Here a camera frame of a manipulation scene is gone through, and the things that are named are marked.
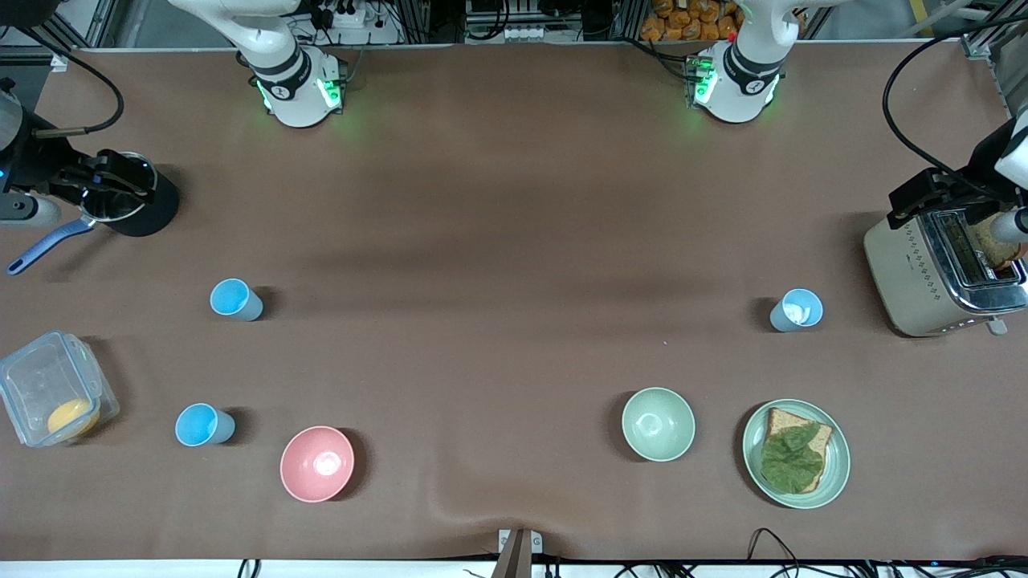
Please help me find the blue plastic cup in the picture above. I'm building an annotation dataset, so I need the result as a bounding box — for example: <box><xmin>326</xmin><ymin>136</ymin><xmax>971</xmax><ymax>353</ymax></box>
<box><xmin>769</xmin><ymin>288</ymin><xmax>824</xmax><ymax>333</ymax></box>
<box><xmin>210</xmin><ymin>278</ymin><xmax>264</xmax><ymax>322</ymax></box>
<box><xmin>175</xmin><ymin>403</ymin><xmax>237</xmax><ymax>447</ymax></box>

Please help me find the brown toast slice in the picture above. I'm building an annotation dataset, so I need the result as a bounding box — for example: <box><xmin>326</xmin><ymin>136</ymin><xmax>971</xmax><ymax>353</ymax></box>
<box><xmin>967</xmin><ymin>213</ymin><xmax>1026</xmax><ymax>271</ymax></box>

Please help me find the beige chrome toaster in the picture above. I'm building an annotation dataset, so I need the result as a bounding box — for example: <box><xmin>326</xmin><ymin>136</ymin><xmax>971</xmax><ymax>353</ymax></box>
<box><xmin>863</xmin><ymin>186</ymin><xmax>1028</xmax><ymax>338</ymax></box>

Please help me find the clear plastic container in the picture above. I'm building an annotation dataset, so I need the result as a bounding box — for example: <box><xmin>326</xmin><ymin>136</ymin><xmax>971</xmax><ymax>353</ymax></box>
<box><xmin>0</xmin><ymin>330</ymin><xmax>121</xmax><ymax>448</ymax></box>

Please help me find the orange round food piece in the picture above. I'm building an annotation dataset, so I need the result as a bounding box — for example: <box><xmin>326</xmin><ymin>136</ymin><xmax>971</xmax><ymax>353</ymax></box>
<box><xmin>46</xmin><ymin>399</ymin><xmax>101</xmax><ymax>438</ymax></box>

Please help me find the brown bread slice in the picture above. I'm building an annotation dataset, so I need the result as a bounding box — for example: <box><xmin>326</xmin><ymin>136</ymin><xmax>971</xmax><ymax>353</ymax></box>
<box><xmin>763</xmin><ymin>407</ymin><xmax>834</xmax><ymax>494</ymax></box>

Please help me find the pale green plate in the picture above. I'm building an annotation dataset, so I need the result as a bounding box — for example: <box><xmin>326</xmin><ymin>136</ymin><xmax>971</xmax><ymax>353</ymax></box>
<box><xmin>741</xmin><ymin>399</ymin><xmax>851</xmax><ymax>510</ymax></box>

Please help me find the white power strip with plugs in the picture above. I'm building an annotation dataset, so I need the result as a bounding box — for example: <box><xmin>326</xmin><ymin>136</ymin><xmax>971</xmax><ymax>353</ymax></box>
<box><xmin>320</xmin><ymin>2</ymin><xmax>368</xmax><ymax>30</ymax></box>

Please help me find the green lettuce leaf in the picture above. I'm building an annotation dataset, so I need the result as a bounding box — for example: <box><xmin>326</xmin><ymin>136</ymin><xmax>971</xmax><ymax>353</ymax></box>
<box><xmin>760</xmin><ymin>424</ymin><xmax>828</xmax><ymax>495</ymax></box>

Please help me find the bag of orange snacks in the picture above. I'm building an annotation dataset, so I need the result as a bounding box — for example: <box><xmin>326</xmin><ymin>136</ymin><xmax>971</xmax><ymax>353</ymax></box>
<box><xmin>640</xmin><ymin>0</ymin><xmax>741</xmax><ymax>43</ymax></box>

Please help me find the pale green bowl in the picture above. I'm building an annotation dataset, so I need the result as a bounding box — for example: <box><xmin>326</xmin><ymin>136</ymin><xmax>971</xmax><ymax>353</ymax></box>
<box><xmin>621</xmin><ymin>387</ymin><xmax>696</xmax><ymax>463</ymax></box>

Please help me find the pink bowl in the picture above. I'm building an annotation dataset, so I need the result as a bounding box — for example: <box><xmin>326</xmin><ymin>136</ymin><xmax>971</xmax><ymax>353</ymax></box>
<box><xmin>279</xmin><ymin>425</ymin><xmax>355</xmax><ymax>504</ymax></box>

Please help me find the black pot blue handle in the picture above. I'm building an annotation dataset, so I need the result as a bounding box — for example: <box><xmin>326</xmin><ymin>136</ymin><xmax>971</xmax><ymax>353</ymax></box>
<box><xmin>6</xmin><ymin>151</ymin><xmax>181</xmax><ymax>277</ymax></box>

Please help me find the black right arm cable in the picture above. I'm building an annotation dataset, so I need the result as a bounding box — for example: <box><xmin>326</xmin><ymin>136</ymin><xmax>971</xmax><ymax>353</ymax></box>
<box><xmin>0</xmin><ymin>26</ymin><xmax>126</xmax><ymax>139</ymax></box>

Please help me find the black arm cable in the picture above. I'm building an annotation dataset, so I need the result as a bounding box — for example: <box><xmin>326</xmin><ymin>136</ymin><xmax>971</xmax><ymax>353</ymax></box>
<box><xmin>882</xmin><ymin>12</ymin><xmax>1028</xmax><ymax>197</ymax></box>
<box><xmin>0</xmin><ymin>26</ymin><xmax>126</xmax><ymax>139</ymax></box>

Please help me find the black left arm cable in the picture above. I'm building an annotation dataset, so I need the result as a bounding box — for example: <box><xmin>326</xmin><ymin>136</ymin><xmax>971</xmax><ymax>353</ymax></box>
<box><xmin>882</xmin><ymin>12</ymin><xmax>1028</xmax><ymax>197</ymax></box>

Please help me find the aluminium frame profile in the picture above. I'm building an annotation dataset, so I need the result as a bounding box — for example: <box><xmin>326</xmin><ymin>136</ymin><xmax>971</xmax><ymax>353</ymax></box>
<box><xmin>960</xmin><ymin>0</ymin><xmax>1028</xmax><ymax>61</ymax></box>

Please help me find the thin black cable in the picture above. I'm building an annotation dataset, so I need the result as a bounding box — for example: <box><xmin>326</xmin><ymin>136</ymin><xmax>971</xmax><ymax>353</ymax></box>
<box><xmin>747</xmin><ymin>527</ymin><xmax>808</xmax><ymax>578</ymax></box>

